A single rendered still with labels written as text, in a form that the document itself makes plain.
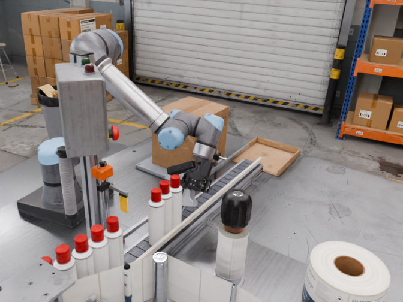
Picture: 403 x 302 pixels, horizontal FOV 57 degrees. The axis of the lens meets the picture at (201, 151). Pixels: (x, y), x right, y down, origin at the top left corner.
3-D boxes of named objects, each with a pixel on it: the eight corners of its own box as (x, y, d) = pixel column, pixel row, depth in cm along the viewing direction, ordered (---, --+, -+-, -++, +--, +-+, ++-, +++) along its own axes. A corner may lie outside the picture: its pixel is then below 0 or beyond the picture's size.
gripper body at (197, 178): (198, 193, 127) (209, 159, 127) (177, 185, 131) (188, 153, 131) (207, 194, 134) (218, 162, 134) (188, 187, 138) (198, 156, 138)
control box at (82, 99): (67, 159, 89) (57, 80, 80) (62, 132, 103) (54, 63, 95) (110, 154, 92) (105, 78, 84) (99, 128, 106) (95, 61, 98)
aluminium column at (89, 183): (98, 262, 122) (80, 54, 93) (89, 256, 124) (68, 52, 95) (108, 254, 126) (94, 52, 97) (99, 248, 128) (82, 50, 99)
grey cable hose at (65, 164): (71, 222, 101) (62, 152, 92) (62, 217, 103) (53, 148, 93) (81, 216, 104) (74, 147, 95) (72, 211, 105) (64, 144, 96)
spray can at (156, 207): (158, 249, 122) (158, 196, 113) (145, 244, 124) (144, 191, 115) (167, 240, 126) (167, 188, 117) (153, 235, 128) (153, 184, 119)
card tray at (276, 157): (278, 177, 180) (279, 169, 179) (231, 161, 193) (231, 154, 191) (299, 155, 204) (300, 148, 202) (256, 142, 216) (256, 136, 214)
